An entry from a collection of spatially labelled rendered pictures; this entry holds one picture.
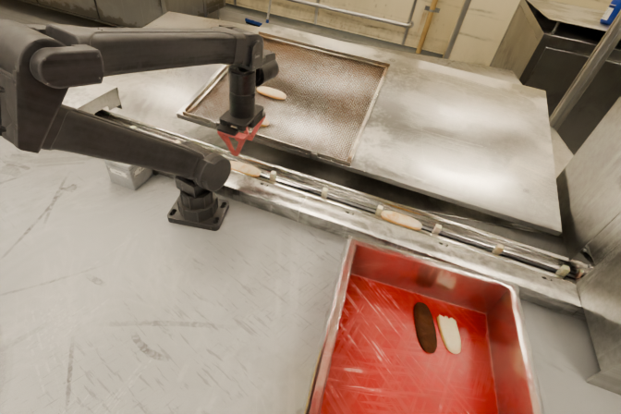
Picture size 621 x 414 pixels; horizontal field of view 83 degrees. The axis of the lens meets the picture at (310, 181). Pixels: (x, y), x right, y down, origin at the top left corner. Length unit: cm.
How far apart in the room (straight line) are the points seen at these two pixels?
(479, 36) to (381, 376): 381
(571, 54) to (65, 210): 240
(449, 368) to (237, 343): 38
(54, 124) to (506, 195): 94
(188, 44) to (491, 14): 373
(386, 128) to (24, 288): 91
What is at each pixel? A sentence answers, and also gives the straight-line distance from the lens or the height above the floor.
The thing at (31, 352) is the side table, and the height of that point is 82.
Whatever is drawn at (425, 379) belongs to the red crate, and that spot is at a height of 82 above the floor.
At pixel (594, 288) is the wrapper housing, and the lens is 90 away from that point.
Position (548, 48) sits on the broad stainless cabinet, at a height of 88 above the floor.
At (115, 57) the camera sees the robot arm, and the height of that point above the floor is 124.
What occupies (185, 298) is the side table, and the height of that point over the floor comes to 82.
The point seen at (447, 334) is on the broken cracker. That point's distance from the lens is 76.
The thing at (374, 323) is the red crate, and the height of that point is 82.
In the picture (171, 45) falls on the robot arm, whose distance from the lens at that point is 60.
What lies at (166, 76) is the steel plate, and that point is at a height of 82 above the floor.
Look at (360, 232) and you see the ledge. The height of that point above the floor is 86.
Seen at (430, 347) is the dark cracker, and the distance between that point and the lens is 73.
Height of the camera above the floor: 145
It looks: 41 degrees down
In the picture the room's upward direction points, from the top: 9 degrees clockwise
